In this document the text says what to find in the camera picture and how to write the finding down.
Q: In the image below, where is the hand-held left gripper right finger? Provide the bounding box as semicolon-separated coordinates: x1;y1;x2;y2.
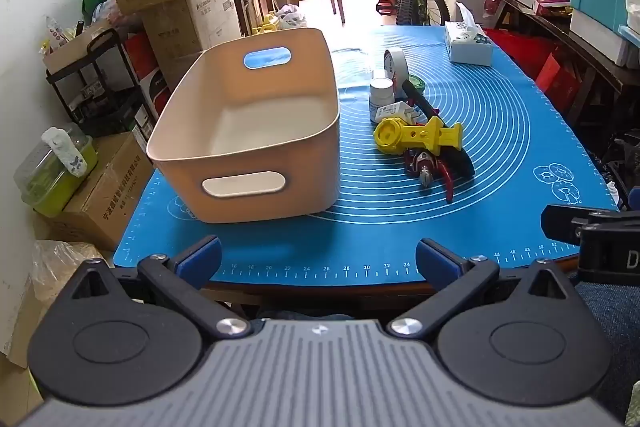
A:
388;238;577;339

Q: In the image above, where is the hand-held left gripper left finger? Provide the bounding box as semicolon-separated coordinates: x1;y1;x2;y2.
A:
69;235;252;341

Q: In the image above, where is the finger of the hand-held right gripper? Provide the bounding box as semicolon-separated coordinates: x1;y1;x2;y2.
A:
541;204;601;253

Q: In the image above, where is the red action figure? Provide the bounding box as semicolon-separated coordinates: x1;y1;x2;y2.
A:
404;146;468;202

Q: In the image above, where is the black remote control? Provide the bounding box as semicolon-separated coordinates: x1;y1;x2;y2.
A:
401;79;476;178

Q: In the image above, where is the yellow plastic tool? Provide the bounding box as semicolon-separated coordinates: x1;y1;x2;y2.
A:
374;116;464;156

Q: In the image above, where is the beige plastic storage bin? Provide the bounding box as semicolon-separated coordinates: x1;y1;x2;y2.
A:
146;28;342;225

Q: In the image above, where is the white wall charger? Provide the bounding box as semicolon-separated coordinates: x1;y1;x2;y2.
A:
376;102;426;126

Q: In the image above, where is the white pill bottle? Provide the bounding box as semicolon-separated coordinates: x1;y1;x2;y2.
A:
370;78;396;124

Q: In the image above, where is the blue silicone baking mat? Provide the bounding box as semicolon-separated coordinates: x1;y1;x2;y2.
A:
112;26;621;288

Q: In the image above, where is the person's denim leg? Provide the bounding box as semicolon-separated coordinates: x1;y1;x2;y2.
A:
570;277;640;408

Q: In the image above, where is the brown taped cardboard box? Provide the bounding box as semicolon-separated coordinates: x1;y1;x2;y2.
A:
50;132;156;252

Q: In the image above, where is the clear bag of sawdust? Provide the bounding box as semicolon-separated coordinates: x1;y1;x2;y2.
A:
32;239;108;308

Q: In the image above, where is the red paper bag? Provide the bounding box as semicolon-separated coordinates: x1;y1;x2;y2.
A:
535;52;581;112

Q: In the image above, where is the green plastic container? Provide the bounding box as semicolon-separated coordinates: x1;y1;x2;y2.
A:
14;123;98;218

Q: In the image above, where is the dark wooden side table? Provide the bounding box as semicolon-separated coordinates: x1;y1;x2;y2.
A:
487;0;640;128

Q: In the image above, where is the white fluffy mitt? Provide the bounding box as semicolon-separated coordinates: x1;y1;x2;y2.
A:
41;127;88;178

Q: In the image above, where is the small green jar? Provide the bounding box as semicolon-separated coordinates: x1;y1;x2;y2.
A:
402;77;427;100

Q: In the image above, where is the red white appliance box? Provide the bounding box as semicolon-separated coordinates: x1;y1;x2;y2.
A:
122;32;173;118

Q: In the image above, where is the white tissue box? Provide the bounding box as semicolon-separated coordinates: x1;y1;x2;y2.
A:
444;2;495;66

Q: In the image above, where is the white tape roll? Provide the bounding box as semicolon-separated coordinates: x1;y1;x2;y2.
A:
383;48;408;100

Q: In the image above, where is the black metal cart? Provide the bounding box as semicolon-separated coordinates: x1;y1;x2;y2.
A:
45;28;151;138

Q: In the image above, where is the yellow plastic jug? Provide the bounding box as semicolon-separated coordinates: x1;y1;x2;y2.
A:
252;12;281;35

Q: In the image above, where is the large printed cardboard box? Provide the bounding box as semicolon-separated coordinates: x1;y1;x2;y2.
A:
142;0;243;62

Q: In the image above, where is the white plastic bag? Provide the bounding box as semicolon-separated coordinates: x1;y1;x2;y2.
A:
275;4;308;30

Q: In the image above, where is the cardboard box with cutout handle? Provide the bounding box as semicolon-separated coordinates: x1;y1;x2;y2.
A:
42;19;118;75

